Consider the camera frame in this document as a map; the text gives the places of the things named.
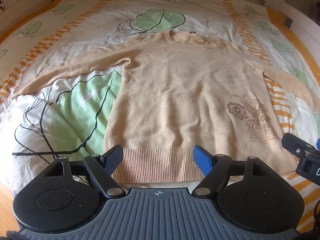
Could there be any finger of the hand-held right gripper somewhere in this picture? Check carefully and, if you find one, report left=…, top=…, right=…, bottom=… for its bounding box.
left=282, top=133, right=320, bottom=155

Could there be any white leaf print duvet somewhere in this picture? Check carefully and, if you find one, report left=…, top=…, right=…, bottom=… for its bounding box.
left=0, top=0, right=320, bottom=205

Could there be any yellow bed sheet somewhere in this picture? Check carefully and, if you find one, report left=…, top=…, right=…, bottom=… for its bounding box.
left=265, top=6, right=320, bottom=85

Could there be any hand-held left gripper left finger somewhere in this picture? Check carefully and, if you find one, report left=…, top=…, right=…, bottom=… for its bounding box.
left=37, top=144, right=127, bottom=198

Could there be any beige knit sweater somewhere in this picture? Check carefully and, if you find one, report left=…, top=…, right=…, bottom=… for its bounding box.
left=11, top=31, right=320, bottom=183

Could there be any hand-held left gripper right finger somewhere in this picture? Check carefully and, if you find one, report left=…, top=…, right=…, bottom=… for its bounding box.
left=192, top=145, right=275, bottom=197

